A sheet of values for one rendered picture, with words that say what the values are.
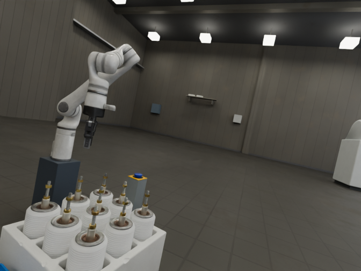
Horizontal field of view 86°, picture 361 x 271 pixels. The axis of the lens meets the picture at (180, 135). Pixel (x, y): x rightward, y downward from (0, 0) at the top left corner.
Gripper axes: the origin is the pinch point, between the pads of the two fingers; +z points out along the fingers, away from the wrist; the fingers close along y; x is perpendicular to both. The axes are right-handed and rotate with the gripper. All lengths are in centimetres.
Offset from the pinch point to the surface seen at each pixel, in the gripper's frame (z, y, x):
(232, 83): -288, -786, 545
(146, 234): 27.7, 14.1, 26.1
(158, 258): 39, 12, 33
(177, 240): 47, -12, 52
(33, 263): 31.1, 22.4, -5.9
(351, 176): 18, -206, 552
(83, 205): 22.9, 3.6, 2.8
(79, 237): 21.8, 25.6, 4.3
